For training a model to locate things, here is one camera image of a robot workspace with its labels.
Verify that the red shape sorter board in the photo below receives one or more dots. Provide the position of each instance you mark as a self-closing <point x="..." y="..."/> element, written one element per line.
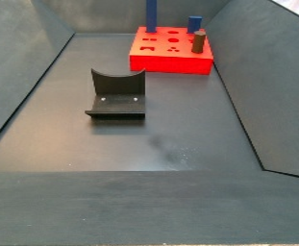
<point x="164" y="52"/>

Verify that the black curved cradle stand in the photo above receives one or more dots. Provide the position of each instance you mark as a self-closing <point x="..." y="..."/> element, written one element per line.
<point x="119" y="95"/>

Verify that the short blue rounded block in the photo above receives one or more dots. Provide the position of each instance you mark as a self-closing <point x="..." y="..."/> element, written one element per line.
<point x="194" y="23"/>

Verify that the tall blue rectangular block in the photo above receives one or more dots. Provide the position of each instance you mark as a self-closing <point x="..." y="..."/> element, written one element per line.
<point x="151" y="16"/>

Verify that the brown hexagonal peg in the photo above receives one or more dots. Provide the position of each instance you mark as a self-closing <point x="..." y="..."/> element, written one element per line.
<point x="198" y="42"/>

